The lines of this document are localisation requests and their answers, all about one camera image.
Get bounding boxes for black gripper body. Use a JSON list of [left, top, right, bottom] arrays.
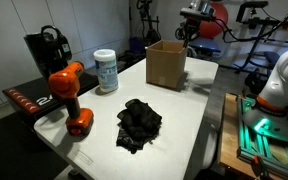
[[183, 18, 201, 38]]

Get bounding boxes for brown cardboard box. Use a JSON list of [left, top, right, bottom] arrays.
[[145, 39, 188, 90]]

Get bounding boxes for black plyo box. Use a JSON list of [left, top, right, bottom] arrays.
[[1, 70, 100, 128]]

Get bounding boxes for blue padded weight bench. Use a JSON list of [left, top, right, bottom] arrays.
[[187, 36, 222, 59]]

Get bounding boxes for black exercise bike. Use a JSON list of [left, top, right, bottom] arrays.
[[135, 0, 162, 47]]

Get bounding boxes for white wipes canister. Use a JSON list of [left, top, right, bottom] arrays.
[[93, 48, 120, 94]]

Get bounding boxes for crumpled black cloth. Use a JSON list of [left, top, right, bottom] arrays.
[[115, 98, 163, 155]]

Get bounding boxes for wooden board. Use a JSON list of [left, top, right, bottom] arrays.
[[216, 92, 263, 179]]

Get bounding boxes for orange and black power drill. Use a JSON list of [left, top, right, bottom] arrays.
[[47, 61, 95, 137]]

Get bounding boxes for black floor mat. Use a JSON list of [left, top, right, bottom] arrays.
[[0, 112, 70, 180]]

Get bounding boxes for black exercise machine frame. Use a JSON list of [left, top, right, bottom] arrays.
[[233, 0, 288, 75]]

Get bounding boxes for black corrugated cable conduit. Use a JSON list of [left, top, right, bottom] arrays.
[[213, 0, 288, 45]]

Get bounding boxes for green lit aluminium base frame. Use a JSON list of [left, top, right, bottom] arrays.
[[236, 95, 288, 180]]

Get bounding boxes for white wall cabinets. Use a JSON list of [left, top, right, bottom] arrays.
[[0, 0, 132, 113]]

